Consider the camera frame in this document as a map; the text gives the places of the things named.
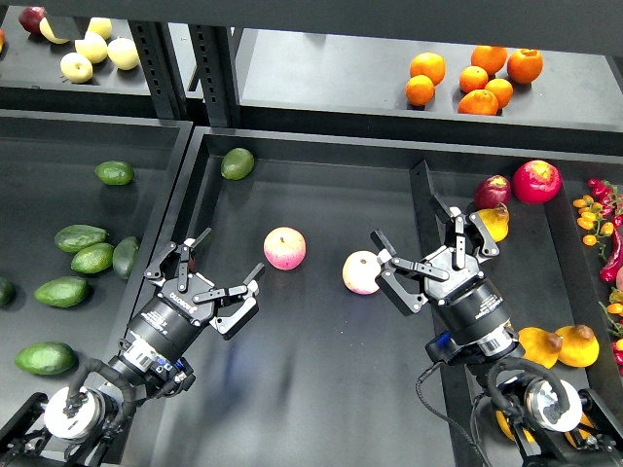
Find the orange top left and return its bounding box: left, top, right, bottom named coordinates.
left=410, top=52, right=446, bottom=86

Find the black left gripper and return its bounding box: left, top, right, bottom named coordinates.
left=128, top=228, right=265, bottom=363

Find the black tray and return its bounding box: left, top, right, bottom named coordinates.
left=384, top=147, right=622, bottom=466
left=1, top=111, right=192, bottom=421
left=122, top=128, right=471, bottom=466

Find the black shelf upright left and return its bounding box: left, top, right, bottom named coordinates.
left=128, top=19, right=189, bottom=121

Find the cherry tomato bunch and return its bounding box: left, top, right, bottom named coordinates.
left=572, top=178, right=622, bottom=247

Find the green avocado middle cluster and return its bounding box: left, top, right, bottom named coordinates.
left=71, top=242, right=114, bottom=274

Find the pink red apple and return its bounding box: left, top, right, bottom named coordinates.
left=263, top=227, right=307, bottom=270

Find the orange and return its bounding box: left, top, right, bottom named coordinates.
left=470, top=45, right=508, bottom=76
left=506, top=49, right=544, bottom=85
left=405, top=75, right=435, bottom=106
left=410, top=52, right=446, bottom=86
left=458, top=89, right=499, bottom=116

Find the black shelf upright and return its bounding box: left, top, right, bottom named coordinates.
left=189, top=24, right=241, bottom=128
left=128, top=19, right=189, bottom=121

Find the pale pink yellow apple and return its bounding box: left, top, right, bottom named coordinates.
left=342, top=250, right=381, bottom=295

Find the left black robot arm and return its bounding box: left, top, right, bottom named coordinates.
left=1, top=230, right=265, bottom=466

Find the dark avocado at left edge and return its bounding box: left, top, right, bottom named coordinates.
left=0, top=276, right=15, bottom=306

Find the dark green avocado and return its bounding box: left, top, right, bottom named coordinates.
left=15, top=341, right=78, bottom=376

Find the orange centre small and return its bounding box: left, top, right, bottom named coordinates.
left=458, top=65, right=489, bottom=93

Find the green avocado top left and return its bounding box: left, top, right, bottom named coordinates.
left=94, top=161, right=134, bottom=186

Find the green avocado at tray corner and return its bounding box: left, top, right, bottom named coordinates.
left=221, top=148, right=255, bottom=180

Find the pale yellow pear middle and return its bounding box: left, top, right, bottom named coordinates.
left=74, top=31, right=108, bottom=64

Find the orange top centre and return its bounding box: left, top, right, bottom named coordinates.
left=470, top=45, right=508, bottom=76

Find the pale yellow pear right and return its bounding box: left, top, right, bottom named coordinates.
left=107, top=37, right=139, bottom=71

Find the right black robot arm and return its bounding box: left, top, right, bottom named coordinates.
left=371, top=197, right=622, bottom=466

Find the pale yellow pear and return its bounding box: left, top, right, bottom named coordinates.
left=107, top=37, right=139, bottom=71
left=87, top=17, right=113, bottom=41
left=74, top=31, right=108, bottom=64
left=59, top=53, right=93, bottom=84

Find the orange right small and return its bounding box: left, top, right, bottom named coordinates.
left=485, top=78, right=514, bottom=110

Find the black centre tray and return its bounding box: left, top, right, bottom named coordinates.
left=122, top=128, right=471, bottom=466

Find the orange small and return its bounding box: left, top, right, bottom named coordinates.
left=485, top=78, right=514, bottom=110
left=458, top=65, right=489, bottom=93

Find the pale yellow pear back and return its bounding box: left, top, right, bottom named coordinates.
left=87, top=17, right=113, bottom=41

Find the red chili pepper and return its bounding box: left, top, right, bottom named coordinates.
left=599, top=230, right=622, bottom=283

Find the black right tray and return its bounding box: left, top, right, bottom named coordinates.
left=384, top=147, right=622, bottom=466

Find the black left tray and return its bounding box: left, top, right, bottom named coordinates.
left=1, top=111, right=192, bottom=421

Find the pale yellow pear front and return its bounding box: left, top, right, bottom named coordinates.
left=59, top=53, right=93, bottom=84

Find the bright red apple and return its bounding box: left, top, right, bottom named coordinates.
left=511, top=160, right=563, bottom=204

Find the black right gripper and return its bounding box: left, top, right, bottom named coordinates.
left=369, top=193, right=520, bottom=364

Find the black shelf upright right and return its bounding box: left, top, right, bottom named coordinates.
left=189, top=24, right=241, bottom=128

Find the orange lower left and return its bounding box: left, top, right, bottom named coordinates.
left=405, top=75, right=435, bottom=106

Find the green avocado lower left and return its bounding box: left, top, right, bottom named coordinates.
left=34, top=276, right=91, bottom=308

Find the orange top right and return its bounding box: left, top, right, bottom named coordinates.
left=506, top=49, right=544, bottom=85

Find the orange front bottom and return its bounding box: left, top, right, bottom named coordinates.
left=458, top=89, right=499, bottom=116

